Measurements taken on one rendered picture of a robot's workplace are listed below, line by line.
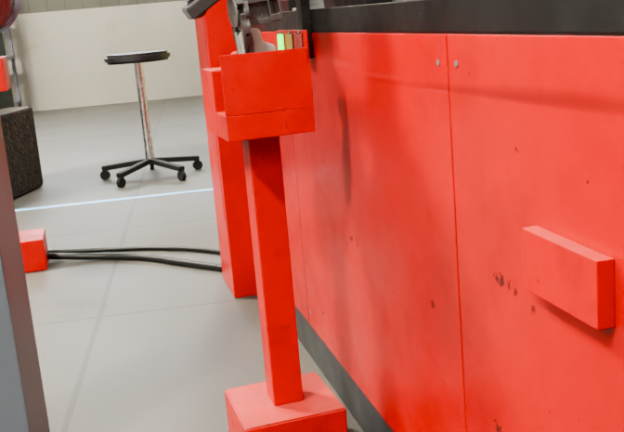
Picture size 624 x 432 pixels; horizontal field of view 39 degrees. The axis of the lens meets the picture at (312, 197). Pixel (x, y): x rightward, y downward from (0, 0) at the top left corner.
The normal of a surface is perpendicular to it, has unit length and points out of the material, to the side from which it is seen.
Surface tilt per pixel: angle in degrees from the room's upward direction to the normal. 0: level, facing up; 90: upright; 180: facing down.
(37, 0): 90
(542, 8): 90
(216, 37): 90
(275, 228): 90
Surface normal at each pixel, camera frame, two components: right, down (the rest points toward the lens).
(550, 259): -0.96, 0.13
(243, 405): -0.08, -0.97
